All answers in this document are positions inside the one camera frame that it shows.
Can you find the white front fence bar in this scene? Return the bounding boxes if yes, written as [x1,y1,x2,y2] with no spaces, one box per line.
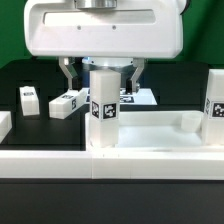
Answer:
[0,151,224,180]

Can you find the white left fence block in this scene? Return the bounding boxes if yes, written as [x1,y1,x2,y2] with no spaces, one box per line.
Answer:
[0,111,12,143]

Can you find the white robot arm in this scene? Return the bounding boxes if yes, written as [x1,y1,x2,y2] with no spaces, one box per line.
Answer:
[24,0,191,92]

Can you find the fiducial marker sheet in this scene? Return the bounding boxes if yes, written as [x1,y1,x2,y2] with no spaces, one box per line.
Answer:
[82,88,157,105]

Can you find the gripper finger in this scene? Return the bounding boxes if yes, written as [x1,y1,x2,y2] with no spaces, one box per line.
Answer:
[126,58,145,94]
[59,57,80,90]

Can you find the white desk tabletop tray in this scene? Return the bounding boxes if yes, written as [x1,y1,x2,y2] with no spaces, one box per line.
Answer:
[85,111,224,152]

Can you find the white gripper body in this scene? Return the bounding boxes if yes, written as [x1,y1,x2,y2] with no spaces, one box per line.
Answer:
[24,0,184,58]

